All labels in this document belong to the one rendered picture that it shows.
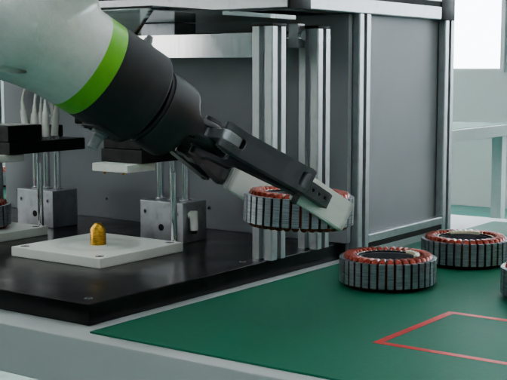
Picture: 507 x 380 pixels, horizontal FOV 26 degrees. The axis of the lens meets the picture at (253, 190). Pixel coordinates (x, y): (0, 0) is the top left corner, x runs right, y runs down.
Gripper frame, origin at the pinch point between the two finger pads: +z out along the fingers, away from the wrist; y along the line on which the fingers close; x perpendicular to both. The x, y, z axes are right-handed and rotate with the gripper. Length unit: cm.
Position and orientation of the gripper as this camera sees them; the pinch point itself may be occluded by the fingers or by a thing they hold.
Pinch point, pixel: (297, 202)
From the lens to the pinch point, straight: 111.6
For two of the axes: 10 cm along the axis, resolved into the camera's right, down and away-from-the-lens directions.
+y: 5.6, 0.9, -8.2
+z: 7.1, 4.6, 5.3
